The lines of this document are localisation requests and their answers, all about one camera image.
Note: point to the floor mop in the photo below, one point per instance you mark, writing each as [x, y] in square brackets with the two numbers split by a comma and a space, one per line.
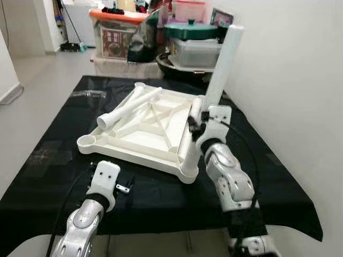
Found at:
[72, 47]

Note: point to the clear box with orange lid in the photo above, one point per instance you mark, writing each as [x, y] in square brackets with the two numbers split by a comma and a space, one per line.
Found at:
[115, 35]

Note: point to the beige cloth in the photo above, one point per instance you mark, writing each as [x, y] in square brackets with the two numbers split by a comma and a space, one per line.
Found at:
[123, 67]

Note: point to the glossy black bag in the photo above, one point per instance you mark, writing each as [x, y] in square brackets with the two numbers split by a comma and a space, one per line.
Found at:
[144, 40]

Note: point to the black tablecloth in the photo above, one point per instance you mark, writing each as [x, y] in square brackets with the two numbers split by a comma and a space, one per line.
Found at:
[53, 176]

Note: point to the pink storage box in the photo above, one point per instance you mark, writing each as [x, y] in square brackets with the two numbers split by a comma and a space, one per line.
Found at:
[187, 9]

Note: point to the clear tape strip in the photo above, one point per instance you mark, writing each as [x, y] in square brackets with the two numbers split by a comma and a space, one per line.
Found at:
[86, 93]

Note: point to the black wok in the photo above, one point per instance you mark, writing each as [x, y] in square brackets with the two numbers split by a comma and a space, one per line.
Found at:
[171, 67]

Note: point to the small black object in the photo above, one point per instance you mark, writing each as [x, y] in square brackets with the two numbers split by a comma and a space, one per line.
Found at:
[112, 9]

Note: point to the clear plastic container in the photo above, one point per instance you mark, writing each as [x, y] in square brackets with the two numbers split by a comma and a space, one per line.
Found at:
[195, 51]

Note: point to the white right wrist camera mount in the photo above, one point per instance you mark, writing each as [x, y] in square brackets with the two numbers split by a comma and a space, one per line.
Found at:
[217, 126]

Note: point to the dark printed carton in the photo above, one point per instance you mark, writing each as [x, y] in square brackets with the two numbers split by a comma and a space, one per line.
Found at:
[222, 17]

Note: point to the white plastic table top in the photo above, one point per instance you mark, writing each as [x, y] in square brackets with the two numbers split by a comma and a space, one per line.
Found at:
[144, 134]

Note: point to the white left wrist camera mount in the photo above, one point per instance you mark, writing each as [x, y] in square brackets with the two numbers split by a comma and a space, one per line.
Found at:
[104, 179]

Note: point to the clear tape patch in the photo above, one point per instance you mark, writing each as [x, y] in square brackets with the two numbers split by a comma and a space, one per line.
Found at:
[51, 160]

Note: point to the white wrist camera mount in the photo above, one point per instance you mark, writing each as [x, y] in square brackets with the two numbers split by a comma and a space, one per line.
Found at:
[217, 126]
[104, 179]

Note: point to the green pot lid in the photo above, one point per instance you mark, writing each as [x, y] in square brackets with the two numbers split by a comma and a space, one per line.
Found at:
[190, 31]

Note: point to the white refrigerator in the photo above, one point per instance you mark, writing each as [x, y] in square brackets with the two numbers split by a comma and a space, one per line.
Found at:
[80, 21]

